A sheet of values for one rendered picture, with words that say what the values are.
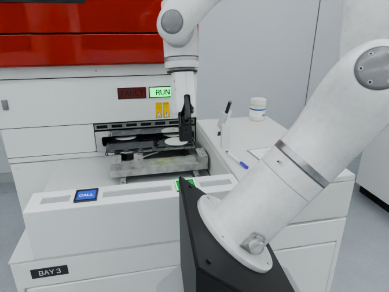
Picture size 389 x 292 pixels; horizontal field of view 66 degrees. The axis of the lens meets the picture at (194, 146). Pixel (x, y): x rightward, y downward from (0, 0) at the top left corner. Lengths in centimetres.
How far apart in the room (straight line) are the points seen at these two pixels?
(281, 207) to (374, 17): 36
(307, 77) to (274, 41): 54
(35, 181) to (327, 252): 121
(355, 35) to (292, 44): 253
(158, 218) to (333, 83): 53
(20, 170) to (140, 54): 72
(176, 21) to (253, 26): 236
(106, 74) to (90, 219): 68
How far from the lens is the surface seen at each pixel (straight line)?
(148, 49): 125
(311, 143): 54
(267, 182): 55
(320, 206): 98
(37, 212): 82
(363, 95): 50
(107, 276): 93
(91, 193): 84
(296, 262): 108
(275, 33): 309
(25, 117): 141
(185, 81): 71
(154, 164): 115
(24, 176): 151
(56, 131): 140
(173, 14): 66
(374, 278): 218
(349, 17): 65
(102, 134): 136
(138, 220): 82
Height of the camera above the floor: 137
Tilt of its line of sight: 22 degrees down
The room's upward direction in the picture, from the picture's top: straight up
